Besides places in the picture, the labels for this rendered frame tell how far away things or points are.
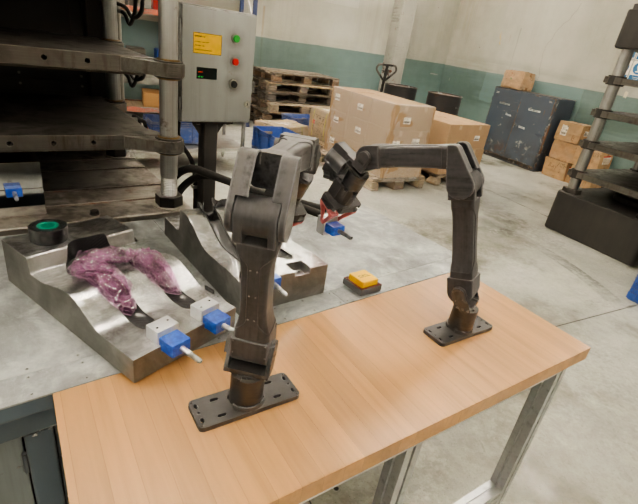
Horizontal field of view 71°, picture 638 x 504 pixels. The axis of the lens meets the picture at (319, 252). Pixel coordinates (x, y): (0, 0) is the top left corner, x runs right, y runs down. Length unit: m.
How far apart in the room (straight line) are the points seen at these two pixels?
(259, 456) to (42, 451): 0.48
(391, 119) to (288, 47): 3.79
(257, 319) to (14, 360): 0.50
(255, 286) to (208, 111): 1.23
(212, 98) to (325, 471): 1.42
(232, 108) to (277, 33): 6.37
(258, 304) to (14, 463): 0.62
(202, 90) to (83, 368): 1.16
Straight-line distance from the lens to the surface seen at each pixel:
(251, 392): 0.83
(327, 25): 8.61
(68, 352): 1.03
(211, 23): 1.82
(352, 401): 0.93
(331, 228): 1.29
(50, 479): 1.18
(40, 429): 1.07
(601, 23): 8.32
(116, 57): 1.66
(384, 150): 1.14
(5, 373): 1.02
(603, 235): 4.90
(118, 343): 0.94
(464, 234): 1.11
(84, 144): 1.68
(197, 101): 1.83
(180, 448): 0.82
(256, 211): 0.64
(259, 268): 0.68
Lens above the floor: 1.43
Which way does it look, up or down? 25 degrees down
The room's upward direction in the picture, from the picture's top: 9 degrees clockwise
